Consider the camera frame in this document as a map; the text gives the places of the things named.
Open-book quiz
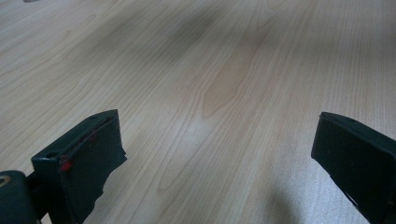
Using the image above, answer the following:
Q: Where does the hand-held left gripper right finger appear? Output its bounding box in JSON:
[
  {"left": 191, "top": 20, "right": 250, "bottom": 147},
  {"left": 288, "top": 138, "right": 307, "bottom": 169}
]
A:
[{"left": 310, "top": 111, "right": 396, "bottom": 224}]

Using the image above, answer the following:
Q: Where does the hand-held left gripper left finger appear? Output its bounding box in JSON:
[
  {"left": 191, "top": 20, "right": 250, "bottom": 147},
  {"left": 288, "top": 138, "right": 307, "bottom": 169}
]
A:
[{"left": 31, "top": 108, "right": 128, "bottom": 224}]

